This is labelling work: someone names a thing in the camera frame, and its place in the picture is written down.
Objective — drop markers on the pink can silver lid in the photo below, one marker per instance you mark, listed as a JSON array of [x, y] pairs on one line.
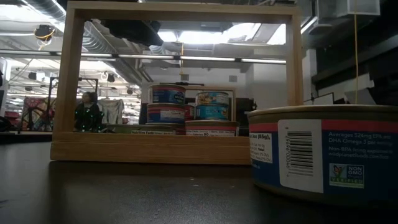
[[190, 112]]

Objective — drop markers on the wooden slatted shelf rack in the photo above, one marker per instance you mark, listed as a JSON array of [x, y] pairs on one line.
[[149, 149]]

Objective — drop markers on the long ceiling light tube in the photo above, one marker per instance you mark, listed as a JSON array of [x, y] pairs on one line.
[[208, 58], [264, 61], [143, 57]]

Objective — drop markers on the white hanging garment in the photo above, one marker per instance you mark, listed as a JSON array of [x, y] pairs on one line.
[[112, 110]]

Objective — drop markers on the person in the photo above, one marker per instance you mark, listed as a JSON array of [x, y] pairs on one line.
[[88, 116]]

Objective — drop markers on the colourful patterned cloth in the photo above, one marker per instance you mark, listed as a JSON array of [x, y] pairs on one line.
[[35, 109]]

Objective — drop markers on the white board panel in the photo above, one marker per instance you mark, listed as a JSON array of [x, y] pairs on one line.
[[323, 100]]

